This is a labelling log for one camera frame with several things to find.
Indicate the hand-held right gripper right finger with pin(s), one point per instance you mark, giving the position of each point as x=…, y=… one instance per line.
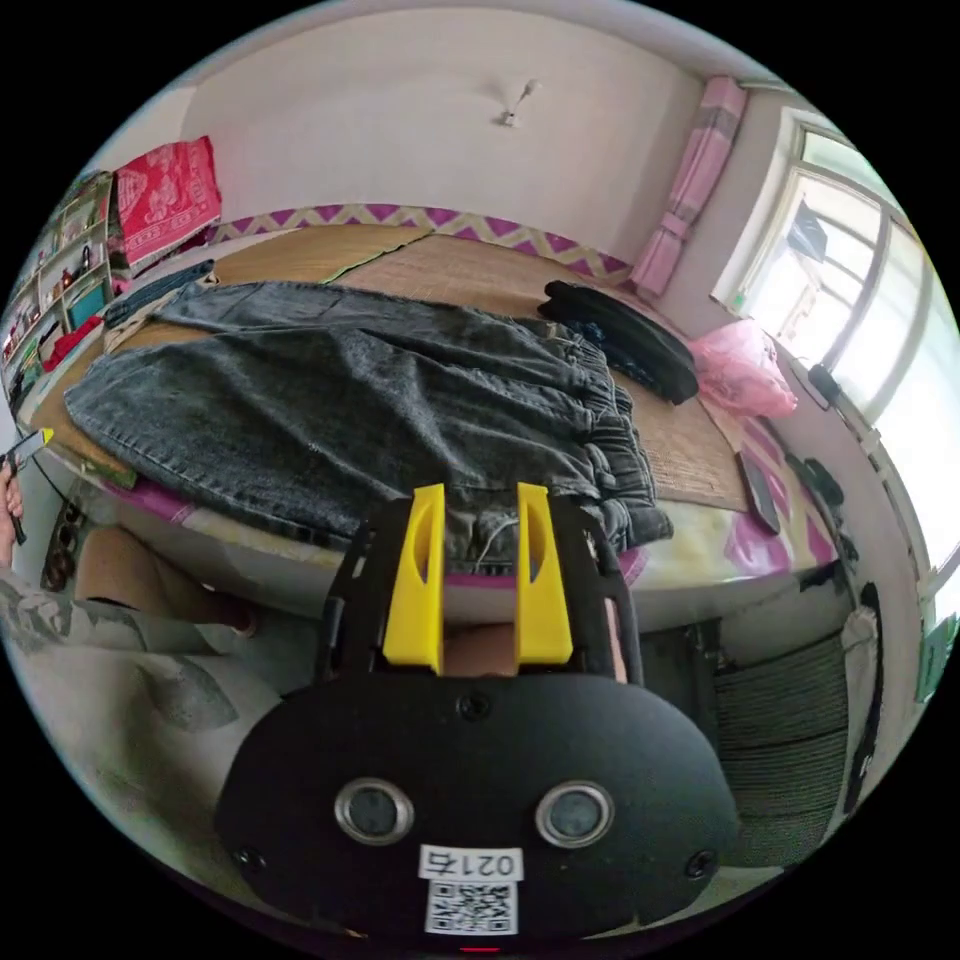
x=541, y=600

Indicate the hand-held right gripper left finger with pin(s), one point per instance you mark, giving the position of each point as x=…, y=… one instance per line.
x=412, y=592

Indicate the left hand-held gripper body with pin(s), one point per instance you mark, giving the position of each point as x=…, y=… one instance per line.
x=21, y=451

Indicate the gray washed jeans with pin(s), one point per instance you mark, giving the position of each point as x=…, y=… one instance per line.
x=300, y=405

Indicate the person's left hand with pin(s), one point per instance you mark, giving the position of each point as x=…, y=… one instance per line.
x=6, y=517

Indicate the black flat device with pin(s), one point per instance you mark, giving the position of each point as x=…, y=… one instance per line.
x=761, y=491

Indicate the red patterned blanket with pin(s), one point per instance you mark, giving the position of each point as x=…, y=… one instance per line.
x=169, y=199

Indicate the pile of black clothes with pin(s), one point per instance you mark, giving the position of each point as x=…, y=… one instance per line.
x=630, y=341

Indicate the person's body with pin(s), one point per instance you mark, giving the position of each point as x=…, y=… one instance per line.
x=150, y=720

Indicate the pink plastic bag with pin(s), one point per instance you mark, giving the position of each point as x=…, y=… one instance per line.
x=739, y=375

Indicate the bed with woven mat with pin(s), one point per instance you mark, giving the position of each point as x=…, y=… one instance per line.
x=465, y=270

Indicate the window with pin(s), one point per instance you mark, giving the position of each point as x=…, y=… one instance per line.
x=862, y=300

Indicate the pink curtain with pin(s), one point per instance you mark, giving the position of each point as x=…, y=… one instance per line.
x=694, y=187

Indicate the ceiling lamp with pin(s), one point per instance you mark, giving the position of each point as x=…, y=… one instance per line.
x=514, y=109

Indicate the wall shelf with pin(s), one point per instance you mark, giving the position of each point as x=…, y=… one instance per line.
x=52, y=285

